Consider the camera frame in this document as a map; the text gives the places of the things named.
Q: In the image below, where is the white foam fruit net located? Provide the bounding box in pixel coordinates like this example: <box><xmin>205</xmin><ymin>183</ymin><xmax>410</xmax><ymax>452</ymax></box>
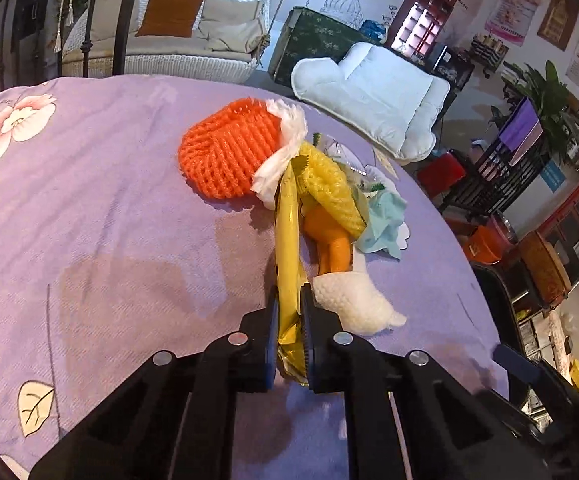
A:
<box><xmin>311</xmin><ymin>271</ymin><xmax>407</xmax><ymax>336</ymax></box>

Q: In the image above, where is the orange plastic bucket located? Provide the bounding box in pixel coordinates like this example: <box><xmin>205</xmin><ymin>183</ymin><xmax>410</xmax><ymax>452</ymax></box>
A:
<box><xmin>461</xmin><ymin>226</ymin><xmax>514</xmax><ymax>266</ymax></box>

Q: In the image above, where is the red telephone booth cabinet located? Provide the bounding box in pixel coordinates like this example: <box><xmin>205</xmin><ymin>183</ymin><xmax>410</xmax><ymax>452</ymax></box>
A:
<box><xmin>386</xmin><ymin>0</ymin><xmax>459</xmax><ymax>60</ymax></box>

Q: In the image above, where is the yellow snack bag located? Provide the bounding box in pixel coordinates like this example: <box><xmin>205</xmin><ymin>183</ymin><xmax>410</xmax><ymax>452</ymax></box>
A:
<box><xmin>274</xmin><ymin>164</ymin><xmax>308</xmax><ymax>386</ymax></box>

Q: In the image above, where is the orange brown cushion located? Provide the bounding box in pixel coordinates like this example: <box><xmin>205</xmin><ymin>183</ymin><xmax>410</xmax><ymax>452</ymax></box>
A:
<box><xmin>136</xmin><ymin>0</ymin><xmax>204</xmax><ymax>38</ymax></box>

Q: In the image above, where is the white wicker swing sofa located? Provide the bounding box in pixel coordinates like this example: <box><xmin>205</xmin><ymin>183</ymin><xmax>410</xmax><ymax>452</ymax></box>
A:
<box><xmin>61</xmin><ymin>0</ymin><xmax>270</xmax><ymax>84</ymax></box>

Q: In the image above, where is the green patterned cabinet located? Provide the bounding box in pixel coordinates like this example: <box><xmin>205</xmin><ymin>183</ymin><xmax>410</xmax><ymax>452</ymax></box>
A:
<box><xmin>268</xmin><ymin>6</ymin><xmax>379</xmax><ymax>88</ymax></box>

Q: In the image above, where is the purple floral bed sheet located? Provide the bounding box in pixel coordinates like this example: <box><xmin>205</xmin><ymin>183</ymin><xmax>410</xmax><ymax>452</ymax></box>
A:
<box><xmin>0</xmin><ymin>76</ymin><xmax>509</xmax><ymax>479</ymax></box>

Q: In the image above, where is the black metal railing rack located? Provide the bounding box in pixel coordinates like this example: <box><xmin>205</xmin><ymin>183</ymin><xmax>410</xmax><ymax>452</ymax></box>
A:
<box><xmin>439</xmin><ymin>122</ymin><xmax>551</xmax><ymax>220</ymax></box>

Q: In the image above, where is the purple towel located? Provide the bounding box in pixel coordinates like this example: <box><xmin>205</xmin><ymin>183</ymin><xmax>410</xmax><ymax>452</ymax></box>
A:
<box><xmin>498</xmin><ymin>98</ymin><xmax>543</xmax><ymax>166</ymax></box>

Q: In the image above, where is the black metal bed frame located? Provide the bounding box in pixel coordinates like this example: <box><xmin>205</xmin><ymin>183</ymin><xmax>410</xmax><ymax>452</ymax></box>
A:
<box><xmin>58</xmin><ymin>0</ymin><xmax>148</xmax><ymax>78</ymax></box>

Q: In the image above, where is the green potted plant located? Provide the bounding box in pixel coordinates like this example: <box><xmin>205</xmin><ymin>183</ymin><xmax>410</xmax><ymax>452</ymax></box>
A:
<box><xmin>491</xmin><ymin>61</ymin><xmax>579</xmax><ymax>160</ymax></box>

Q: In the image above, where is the white crumpled tissue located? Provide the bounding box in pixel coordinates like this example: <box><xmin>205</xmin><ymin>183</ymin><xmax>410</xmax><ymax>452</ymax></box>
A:
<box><xmin>250</xmin><ymin>99</ymin><xmax>308</xmax><ymax>210</ymax></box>

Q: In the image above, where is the orange foam fruit net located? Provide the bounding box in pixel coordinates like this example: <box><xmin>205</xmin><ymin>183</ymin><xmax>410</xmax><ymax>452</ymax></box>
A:
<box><xmin>178</xmin><ymin>98</ymin><xmax>281</xmax><ymax>200</ymax></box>

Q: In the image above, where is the white padded rocking chair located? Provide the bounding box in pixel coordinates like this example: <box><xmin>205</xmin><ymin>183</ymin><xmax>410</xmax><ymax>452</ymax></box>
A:
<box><xmin>291</xmin><ymin>42</ymin><xmax>450</xmax><ymax>166</ymax></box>

